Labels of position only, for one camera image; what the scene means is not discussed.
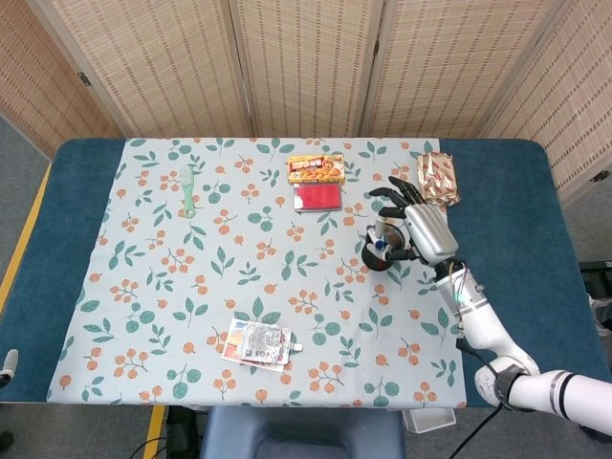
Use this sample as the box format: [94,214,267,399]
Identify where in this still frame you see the gold foil snack packet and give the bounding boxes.
[415,151,462,208]

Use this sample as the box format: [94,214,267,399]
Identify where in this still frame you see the green plastic comb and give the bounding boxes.
[179,165,202,219]

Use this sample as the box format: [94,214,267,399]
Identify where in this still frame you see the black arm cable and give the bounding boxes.
[448,337,508,459]

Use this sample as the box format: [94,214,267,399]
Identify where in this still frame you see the red white flat packet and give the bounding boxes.
[221,317,288,370]

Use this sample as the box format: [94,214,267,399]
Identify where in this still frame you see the blue padded chair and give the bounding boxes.
[199,405,407,459]

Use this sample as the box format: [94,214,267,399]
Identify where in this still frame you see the bamboo folding screen panel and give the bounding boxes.
[0,0,123,159]
[480,0,612,205]
[35,0,257,140]
[228,0,386,140]
[361,0,578,140]

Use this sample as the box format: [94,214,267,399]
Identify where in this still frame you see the black mesh pen cup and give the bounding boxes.
[361,222,412,272]

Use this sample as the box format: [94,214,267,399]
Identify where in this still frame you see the red ink pad case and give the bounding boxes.
[293,183,343,213]

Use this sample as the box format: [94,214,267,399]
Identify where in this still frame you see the orange yellow curry box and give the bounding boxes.
[286,153,347,186]

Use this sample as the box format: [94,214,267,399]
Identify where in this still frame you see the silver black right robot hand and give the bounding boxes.
[368,175,459,268]

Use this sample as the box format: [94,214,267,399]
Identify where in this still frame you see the silver spout pouch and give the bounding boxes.
[238,321,305,365]

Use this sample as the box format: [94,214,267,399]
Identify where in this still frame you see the floral tablecloth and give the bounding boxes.
[46,137,468,409]

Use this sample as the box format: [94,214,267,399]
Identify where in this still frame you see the white plastic box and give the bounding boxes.
[402,408,456,434]

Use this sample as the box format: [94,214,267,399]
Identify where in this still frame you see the black equipment frame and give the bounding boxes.
[579,259,612,293]

